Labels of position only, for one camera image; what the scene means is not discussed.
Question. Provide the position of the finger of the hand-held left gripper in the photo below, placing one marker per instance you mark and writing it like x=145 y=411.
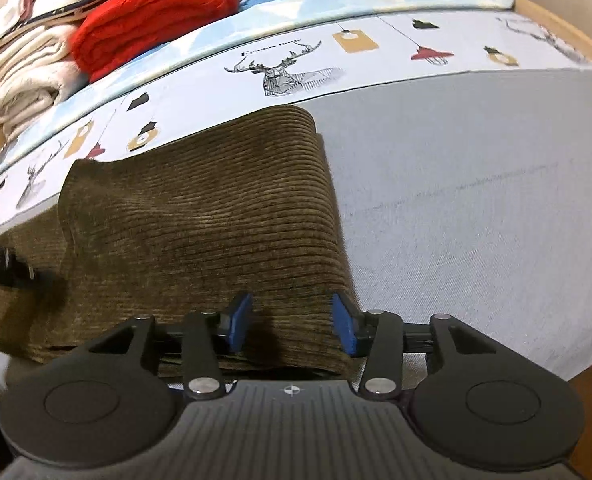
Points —
x=0 y=266

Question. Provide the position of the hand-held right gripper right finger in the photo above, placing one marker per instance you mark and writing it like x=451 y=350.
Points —
x=347 y=325

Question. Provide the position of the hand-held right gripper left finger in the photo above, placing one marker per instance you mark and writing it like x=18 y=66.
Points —
x=238 y=322

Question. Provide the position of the grey mattress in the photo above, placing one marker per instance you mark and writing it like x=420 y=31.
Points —
x=476 y=210

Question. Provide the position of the folded white quilt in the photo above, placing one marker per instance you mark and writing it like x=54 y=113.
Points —
x=25 y=75

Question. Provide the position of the deer printed bed sheet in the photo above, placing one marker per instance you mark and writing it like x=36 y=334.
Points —
x=401 y=55

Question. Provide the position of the folded red blanket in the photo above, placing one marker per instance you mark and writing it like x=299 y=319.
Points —
x=150 y=15

